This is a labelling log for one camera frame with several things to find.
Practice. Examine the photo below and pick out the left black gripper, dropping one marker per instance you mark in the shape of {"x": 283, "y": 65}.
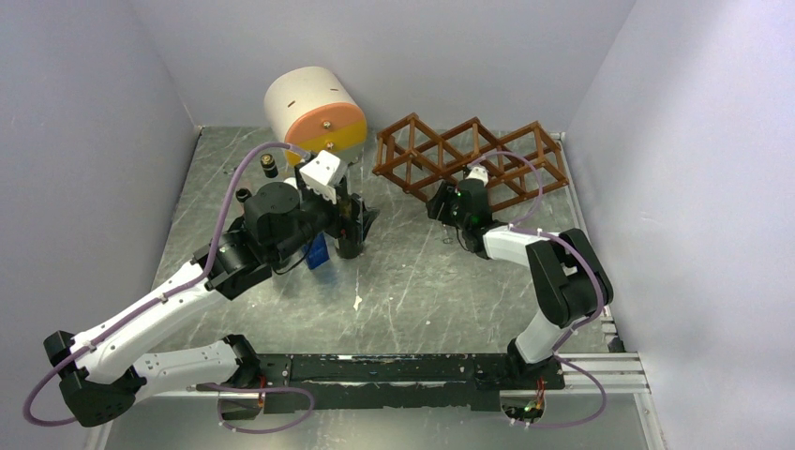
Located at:
{"x": 335, "y": 228}

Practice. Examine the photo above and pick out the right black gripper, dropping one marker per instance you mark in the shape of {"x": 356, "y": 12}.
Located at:
{"x": 447, "y": 193}

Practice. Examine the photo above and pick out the brown wooden wine rack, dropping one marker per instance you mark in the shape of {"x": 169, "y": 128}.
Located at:
{"x": 520, "y": 164}

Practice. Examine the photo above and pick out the blue square bottle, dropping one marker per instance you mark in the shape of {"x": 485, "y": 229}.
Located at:
{"x": 316, "y": 252}

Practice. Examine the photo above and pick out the green wine bottle white label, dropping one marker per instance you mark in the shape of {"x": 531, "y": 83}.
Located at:
{"x": 351, "y": 212}

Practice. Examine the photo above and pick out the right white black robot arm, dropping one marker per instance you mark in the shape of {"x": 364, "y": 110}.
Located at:
{"x": 571, "y": 286}

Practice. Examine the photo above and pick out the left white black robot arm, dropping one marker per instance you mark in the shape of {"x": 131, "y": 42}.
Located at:
{"x": 106, "y": 370}

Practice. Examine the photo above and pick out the small black gold-capped bottle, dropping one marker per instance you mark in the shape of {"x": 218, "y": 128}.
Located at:
{"x": 269, "y": 166}

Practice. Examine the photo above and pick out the dark wine bottle red label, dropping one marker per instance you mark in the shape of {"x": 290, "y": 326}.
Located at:
{"x": 242, "y": 194}

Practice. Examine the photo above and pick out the cream orange cylindrical container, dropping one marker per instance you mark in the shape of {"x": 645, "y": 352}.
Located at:
{"x": 309, "y": 107}

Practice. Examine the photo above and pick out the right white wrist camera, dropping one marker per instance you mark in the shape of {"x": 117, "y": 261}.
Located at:
{"x": 478, "y": 173}

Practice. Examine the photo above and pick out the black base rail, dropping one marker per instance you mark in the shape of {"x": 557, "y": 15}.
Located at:
{"x": 346, "y": 382}

